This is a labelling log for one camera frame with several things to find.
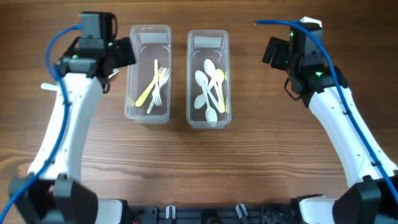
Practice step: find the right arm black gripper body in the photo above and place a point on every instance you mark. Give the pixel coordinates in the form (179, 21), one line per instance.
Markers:
(275, 53)

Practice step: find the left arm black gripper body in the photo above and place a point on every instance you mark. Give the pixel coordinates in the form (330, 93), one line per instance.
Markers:
(123, 53)

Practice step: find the cream fork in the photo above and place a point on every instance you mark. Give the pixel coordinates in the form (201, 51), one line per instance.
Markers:
(114, 74)

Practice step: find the yellow plastic fork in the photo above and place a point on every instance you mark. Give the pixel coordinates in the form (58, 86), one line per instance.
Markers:
(145, 93)

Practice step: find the white fork thin handle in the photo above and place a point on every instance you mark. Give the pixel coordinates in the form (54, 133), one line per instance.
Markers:
(156, 81)

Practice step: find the white spoon long thin handle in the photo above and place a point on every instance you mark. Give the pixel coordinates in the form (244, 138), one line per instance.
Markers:
(199, 76)

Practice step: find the pale blue white fork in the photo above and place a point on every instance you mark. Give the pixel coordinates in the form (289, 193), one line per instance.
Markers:
(49, 87)

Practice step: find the cream spoon lowest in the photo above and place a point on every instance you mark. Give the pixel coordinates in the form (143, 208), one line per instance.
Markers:
(200, 100)

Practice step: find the white fork pointing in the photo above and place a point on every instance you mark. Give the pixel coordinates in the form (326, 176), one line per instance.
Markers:
(164, 76)

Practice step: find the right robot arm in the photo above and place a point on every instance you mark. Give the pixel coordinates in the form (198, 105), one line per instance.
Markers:
(371, 176)

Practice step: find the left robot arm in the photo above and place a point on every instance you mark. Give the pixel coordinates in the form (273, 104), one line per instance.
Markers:
(51, 192)

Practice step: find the left clear plastic container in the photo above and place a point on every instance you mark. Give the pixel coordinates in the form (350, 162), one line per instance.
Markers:
(149, 42)

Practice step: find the clear plastic container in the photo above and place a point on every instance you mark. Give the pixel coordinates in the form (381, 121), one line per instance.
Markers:
(202, 45)
(149, 42)

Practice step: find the right clear plastic container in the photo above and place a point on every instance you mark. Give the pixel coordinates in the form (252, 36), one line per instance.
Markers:
(202, 45)

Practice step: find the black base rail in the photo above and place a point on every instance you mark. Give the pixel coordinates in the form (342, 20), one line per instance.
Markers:
(278, 213)

